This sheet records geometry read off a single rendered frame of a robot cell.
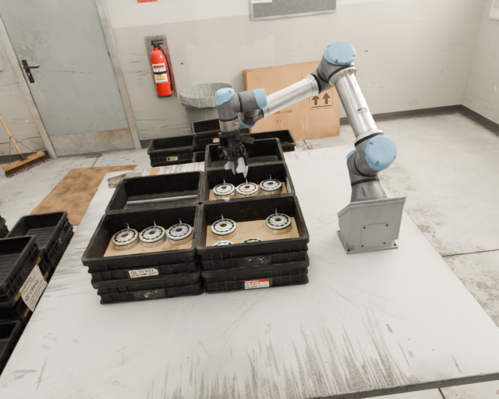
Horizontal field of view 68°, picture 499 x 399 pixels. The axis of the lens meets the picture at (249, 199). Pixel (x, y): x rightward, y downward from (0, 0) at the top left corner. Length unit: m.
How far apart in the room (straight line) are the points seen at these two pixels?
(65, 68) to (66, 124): 0.63
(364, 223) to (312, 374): 0.62
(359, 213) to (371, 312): 0.37
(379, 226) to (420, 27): 3.50
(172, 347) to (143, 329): 0.14
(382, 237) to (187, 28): 3.24
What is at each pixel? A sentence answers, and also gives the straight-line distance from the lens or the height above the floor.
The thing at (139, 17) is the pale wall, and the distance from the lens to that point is 4.30.
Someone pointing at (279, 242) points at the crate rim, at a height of 0.93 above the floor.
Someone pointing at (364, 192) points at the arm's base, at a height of 0.95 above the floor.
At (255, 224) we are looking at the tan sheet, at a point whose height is 0.83.
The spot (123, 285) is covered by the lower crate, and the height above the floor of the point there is 0.80.
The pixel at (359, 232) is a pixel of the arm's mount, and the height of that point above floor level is 0.81.
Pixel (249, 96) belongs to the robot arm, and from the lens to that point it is 1.44.
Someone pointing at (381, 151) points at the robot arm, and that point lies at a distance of 1.44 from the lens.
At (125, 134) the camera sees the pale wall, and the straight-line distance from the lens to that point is 4.63.
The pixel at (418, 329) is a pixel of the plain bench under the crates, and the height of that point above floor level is 0.70.
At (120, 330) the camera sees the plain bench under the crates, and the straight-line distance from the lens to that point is 1.44.
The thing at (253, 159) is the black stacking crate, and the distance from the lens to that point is 2.07.
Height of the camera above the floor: 1.74
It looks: 32 degrees down
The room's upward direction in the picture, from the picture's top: 6 degrees counter-clockwise
